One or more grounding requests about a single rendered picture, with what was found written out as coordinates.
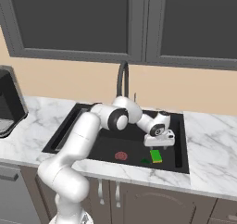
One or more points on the black curved tap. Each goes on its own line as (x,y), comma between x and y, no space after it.
(118,79)

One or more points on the grey dishwasher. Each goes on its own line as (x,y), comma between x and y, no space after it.
(17,203)

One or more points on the green and yellow sponge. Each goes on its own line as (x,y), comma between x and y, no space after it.
(155,156)

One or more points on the brown base cabinet door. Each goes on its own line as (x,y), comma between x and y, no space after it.
(160,206)
(94,192)

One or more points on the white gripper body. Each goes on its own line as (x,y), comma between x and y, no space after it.
(159,139)

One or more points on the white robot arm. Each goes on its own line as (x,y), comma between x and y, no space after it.
(80,141)

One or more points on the black sink basin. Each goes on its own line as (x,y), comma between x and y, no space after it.
(129,143)

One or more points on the brown drawer front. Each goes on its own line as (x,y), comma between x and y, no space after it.
(223,209)

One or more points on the red sink drain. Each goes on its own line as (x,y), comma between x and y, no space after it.
(121,155)

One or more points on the black tap lever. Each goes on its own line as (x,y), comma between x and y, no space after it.
(134,97)

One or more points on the grey wall cabinet door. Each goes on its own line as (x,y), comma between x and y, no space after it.
(197,24)
(71,21)

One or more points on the black countertop appliance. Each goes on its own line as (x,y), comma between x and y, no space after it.
(9,107)

